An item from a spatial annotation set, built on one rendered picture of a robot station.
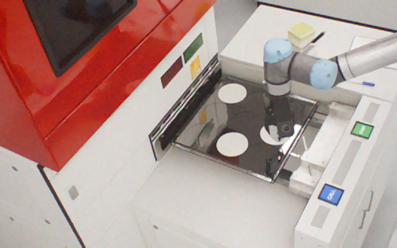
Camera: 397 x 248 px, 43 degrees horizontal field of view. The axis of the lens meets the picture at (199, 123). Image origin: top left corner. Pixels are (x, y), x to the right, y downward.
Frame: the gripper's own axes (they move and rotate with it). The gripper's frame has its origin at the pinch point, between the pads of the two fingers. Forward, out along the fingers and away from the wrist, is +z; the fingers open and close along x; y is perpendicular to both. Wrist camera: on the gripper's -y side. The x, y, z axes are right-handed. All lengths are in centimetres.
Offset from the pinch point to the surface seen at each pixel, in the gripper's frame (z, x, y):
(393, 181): 94, -66, 45
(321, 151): 5.7, -12.9, -2.0
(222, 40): 94, 7, 181
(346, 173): -1.9, -15.8, -17.0
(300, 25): -9.6, -15.8, 43.7
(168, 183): 11.8, 36.4, -1.9
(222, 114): 3.9, 15.8, 18.6
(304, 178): 2.9, -5.0, -13.2
